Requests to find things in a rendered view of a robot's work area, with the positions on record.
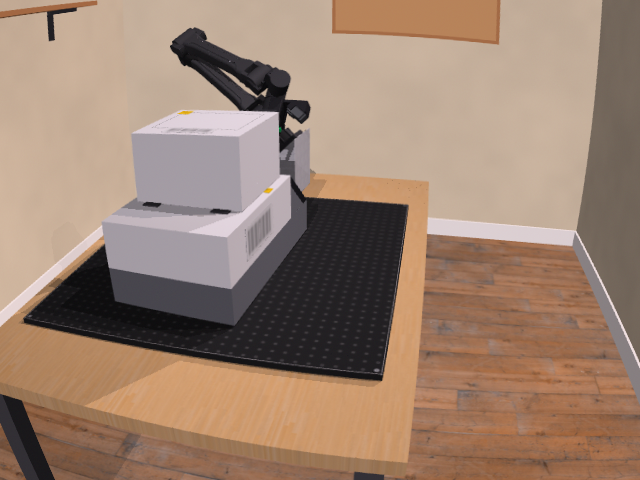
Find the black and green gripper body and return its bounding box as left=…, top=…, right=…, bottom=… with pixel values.
left=255, top=96, right=285, bottom=130

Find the grey benchtop lab instrument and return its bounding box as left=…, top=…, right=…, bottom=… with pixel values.
left=101, top=110, right=307, bottom=326

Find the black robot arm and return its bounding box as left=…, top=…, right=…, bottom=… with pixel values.
left=170, top=27, right=311, bottom=153

